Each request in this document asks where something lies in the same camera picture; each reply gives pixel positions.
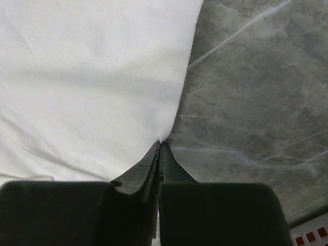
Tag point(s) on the white plastic basket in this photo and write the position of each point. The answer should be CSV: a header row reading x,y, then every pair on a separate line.
x,y
320,221

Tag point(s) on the white t shirt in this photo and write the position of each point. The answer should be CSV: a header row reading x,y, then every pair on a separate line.
x,y
88,86

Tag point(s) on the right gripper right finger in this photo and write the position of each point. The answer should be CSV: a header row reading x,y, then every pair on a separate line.
x,y
194,213

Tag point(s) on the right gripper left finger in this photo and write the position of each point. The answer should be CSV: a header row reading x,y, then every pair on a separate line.
x,y
120,212

